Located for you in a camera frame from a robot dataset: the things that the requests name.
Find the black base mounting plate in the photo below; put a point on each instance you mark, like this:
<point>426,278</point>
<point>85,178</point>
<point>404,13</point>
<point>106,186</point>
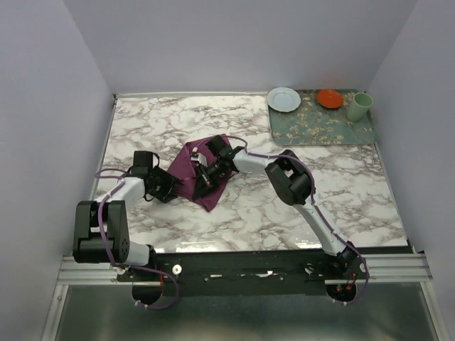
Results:
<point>247,273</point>

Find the orange bowl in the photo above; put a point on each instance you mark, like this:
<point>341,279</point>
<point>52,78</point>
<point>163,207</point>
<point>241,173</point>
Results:
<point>329,99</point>

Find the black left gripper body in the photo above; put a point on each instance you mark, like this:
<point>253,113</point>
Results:
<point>162,182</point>

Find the purple cloth napkin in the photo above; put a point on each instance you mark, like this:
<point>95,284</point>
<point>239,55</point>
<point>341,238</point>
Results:
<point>184,169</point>

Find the light blue plate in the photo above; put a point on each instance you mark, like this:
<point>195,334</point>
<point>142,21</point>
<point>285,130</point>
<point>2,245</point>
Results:
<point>283,99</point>

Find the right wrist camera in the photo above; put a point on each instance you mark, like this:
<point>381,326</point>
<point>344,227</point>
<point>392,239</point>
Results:
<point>198,157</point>

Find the floral green tray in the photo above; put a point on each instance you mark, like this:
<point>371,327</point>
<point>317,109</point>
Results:
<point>314,125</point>

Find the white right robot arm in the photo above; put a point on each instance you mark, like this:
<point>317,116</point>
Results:
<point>294,185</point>

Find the aluminium frame rail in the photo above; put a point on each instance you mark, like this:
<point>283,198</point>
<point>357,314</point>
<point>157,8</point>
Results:
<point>386,268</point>

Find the green cup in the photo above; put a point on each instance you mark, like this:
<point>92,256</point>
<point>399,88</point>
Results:
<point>359,106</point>

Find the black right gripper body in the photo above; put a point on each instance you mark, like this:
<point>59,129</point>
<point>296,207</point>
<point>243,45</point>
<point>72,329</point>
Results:
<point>215,170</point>

